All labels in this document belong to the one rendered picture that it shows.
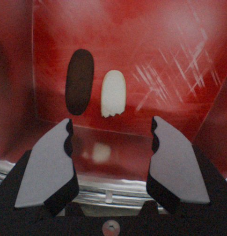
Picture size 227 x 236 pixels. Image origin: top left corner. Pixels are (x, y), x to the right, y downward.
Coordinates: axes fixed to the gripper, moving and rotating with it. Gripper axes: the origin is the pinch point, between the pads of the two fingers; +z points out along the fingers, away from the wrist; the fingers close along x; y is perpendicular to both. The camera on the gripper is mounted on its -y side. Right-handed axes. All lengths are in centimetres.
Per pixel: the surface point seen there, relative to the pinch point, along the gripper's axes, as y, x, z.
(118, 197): 24.2, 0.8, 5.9
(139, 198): 25.0, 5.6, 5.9
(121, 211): 38.3, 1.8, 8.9
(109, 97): 0.6, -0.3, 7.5
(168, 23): -9.0, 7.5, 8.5
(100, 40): -6.8, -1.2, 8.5
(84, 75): -2.5, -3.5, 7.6
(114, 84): -1.2, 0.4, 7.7
